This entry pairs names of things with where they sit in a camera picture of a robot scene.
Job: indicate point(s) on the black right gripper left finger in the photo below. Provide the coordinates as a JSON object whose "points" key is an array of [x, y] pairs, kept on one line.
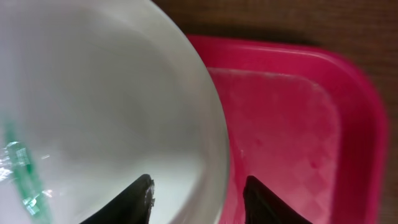
{"points": [[132, 206]]}

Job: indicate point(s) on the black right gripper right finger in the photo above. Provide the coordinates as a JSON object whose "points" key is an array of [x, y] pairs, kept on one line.
{"points": [[263, 206]]}

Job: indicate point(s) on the red plastic tray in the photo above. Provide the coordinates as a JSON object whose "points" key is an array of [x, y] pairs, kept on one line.
{"points": [[305, 122]]}

